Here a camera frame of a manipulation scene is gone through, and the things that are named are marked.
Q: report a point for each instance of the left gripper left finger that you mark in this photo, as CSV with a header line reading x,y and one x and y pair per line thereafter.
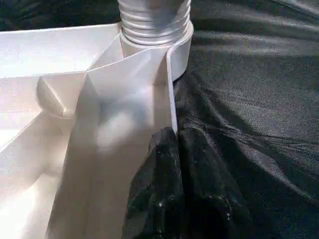
x,y
154,189

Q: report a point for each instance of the white plastic table leg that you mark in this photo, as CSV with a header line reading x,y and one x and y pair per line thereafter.
x,y
149,20

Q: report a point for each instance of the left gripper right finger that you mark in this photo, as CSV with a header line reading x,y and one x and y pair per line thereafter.
x,y
209,194

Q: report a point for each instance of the white plastic table top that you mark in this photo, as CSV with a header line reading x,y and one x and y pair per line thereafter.
x,y
37,124

